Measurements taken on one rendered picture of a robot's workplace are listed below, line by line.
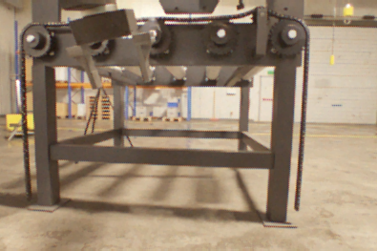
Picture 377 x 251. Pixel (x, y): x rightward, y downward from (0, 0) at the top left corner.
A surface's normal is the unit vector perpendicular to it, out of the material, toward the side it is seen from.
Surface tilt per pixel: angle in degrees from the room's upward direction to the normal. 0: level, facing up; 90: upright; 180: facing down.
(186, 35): 90
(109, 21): 114
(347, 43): 90
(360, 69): 90
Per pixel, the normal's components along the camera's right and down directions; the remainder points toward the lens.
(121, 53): -0.07, 0.08
